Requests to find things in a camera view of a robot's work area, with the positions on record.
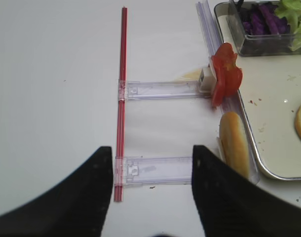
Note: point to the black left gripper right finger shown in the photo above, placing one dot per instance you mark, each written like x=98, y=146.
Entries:
x=231, y=206

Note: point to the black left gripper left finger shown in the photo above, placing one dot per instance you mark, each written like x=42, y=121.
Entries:
x=76, y=207

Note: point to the tomato slice near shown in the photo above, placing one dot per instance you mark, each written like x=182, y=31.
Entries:
x=225, y=50

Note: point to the tomato slice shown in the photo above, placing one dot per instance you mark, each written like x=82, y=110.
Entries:
x=225, y=50
x=233, y=79

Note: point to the tomato slice far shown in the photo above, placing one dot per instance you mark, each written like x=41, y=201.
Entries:
x=233, y=79

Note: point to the green lettuce in container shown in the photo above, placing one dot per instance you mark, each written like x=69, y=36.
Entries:
x=291, y=10

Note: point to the red rod left side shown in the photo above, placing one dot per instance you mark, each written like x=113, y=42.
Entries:
x=121, y=103

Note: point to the bun half left side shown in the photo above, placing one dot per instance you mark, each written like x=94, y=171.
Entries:
x=234, y=143

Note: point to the clear left pusher track near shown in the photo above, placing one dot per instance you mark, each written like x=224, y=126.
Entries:
x=138, y=171

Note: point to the clear pusher track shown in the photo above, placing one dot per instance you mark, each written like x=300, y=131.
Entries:
x=142, y=90
x=138, y=171

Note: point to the white left far pusher block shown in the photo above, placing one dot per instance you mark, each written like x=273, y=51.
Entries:
x=207, y=80

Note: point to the metal serving tray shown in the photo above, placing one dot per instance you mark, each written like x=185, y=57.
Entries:
x=270, y=93

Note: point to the clear left pusher track far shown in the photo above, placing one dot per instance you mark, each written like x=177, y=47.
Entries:
x=142, y=90

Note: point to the clear plastic salad container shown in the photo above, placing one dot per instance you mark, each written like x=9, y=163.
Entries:
x=247, y=45

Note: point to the purple cabbage in container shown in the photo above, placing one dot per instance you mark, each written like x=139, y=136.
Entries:
x=260, y=19

